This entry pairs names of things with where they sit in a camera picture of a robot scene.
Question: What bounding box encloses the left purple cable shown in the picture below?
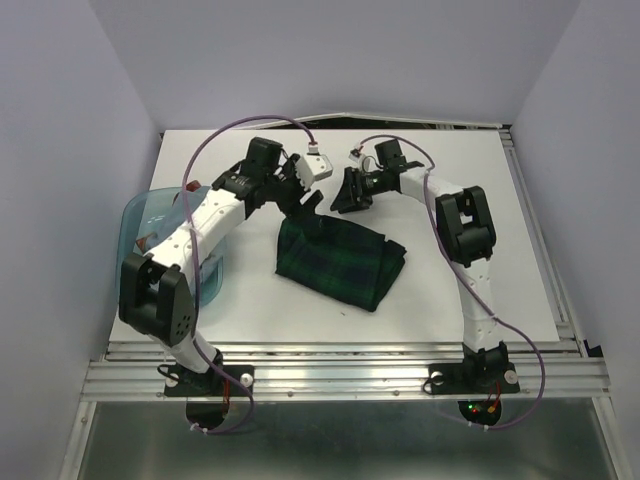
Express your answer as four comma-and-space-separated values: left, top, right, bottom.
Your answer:
182, 115, 319, 436

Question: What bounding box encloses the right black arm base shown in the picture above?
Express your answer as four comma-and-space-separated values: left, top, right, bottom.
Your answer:
422, 342, 520, 428

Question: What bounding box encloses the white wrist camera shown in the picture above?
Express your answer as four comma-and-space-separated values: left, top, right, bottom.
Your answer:
294, 154, 333, 191
349, 144, 377, 173

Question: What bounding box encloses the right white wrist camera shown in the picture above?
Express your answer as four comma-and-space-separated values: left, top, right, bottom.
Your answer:
349, 144, 377, 173

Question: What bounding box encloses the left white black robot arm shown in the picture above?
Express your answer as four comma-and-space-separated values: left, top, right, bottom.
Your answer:
118, 137, 333, 394

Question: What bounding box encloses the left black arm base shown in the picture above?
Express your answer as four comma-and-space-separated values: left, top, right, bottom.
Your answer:
156, 363, 246, 435

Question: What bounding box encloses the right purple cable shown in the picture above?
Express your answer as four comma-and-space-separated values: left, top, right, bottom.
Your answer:
349, 134, 547, 434

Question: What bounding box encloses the green plaid skirt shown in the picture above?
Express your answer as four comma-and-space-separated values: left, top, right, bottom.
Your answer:
275, 215, 406, 312

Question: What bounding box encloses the blue plastic basket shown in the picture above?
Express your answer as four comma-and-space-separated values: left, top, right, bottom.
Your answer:
115, 187, 227, 306

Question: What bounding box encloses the aluminium frame rail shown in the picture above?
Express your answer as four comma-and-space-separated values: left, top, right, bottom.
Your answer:
61, 128, 633, 479

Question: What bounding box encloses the purple cable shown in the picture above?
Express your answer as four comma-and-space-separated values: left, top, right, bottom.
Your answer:
349, 134, 547, 434
182, 115, 319, 436

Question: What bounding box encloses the light blue denim skirt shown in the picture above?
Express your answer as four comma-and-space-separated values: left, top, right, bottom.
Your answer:
134, 180, 231, 261

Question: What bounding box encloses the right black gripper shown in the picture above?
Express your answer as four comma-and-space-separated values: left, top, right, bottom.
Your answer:
328, 165, 387, 214

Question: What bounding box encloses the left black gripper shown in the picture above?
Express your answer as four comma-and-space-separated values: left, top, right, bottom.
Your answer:
265, 155, 323, 226

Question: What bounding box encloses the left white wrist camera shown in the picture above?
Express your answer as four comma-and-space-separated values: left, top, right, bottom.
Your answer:
294, 154, 333, 191

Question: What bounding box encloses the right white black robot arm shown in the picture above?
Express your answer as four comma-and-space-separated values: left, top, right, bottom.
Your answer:
331, 135, 510, 395

